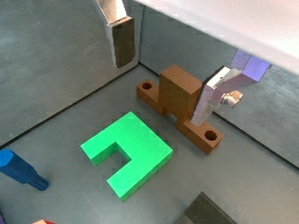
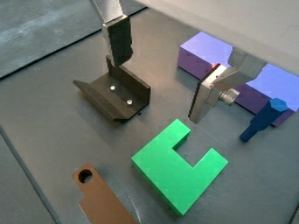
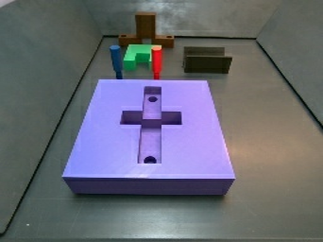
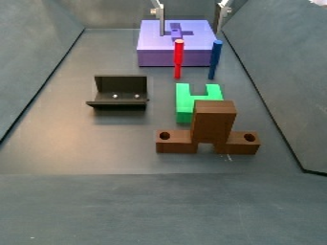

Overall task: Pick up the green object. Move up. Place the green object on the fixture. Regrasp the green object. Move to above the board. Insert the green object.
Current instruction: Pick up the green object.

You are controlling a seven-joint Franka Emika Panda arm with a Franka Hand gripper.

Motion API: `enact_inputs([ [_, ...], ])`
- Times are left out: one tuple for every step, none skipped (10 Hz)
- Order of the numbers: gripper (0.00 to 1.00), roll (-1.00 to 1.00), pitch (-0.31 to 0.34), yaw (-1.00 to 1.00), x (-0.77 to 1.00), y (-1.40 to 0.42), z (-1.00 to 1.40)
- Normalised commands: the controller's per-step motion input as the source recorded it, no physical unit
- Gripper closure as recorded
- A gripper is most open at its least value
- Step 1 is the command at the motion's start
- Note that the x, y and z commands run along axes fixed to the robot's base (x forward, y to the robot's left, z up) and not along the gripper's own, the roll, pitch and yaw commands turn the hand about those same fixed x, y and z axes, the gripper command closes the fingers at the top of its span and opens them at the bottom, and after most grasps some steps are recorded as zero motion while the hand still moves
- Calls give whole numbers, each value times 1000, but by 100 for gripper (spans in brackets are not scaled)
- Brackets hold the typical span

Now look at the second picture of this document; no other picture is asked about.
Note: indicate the brown T-shaped block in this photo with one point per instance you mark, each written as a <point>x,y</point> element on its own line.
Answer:
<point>100,204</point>

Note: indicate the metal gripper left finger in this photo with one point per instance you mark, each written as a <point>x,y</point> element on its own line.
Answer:
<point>116,30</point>

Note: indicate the blue hex peg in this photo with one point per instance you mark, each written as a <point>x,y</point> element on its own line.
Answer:
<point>265,116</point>

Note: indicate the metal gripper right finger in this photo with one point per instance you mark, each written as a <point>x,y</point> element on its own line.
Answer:
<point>216,86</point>

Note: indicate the black angle fixture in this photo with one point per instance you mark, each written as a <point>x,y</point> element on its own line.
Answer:
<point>119,93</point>

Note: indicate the green U-shaped block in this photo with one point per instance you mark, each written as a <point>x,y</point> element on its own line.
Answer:
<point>179,181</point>

